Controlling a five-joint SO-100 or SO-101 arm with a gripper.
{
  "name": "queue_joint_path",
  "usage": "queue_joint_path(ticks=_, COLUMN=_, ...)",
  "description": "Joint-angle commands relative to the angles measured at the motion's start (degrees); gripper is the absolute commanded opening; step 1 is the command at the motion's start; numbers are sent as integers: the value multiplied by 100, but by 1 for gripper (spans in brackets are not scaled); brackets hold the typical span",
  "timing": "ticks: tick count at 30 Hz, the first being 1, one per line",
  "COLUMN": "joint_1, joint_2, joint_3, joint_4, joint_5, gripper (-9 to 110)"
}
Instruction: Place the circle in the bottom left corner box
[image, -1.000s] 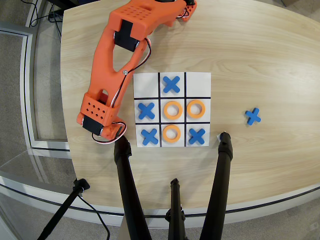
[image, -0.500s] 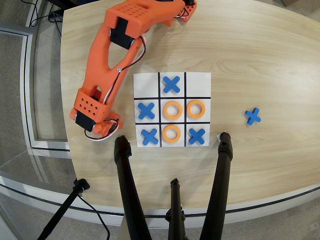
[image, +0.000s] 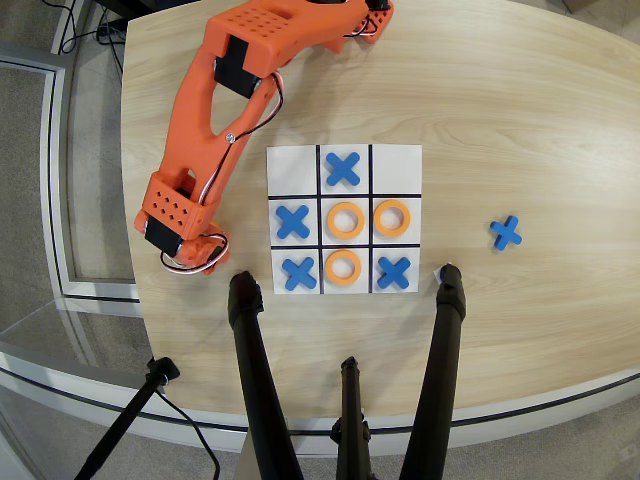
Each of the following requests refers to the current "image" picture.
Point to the blue foam cross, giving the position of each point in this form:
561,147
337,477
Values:
293,222
394,273
506,233
343,169
299,274

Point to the small white tag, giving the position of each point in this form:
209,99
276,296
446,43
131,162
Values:
436,275

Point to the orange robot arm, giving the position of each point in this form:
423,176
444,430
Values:
200,125

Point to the white tic-tac-toe grid sheet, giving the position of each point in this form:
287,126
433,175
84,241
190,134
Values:
295,170

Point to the thick black tripod leg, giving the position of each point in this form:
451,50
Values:
440,360
255,360

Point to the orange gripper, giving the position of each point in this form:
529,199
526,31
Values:
204,256

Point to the black stand pole with clamp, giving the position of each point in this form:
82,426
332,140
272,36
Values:
125,420

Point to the dark furniture base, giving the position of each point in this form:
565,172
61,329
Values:
130,6

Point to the white metal floor frame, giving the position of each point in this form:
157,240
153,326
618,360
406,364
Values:
50,150

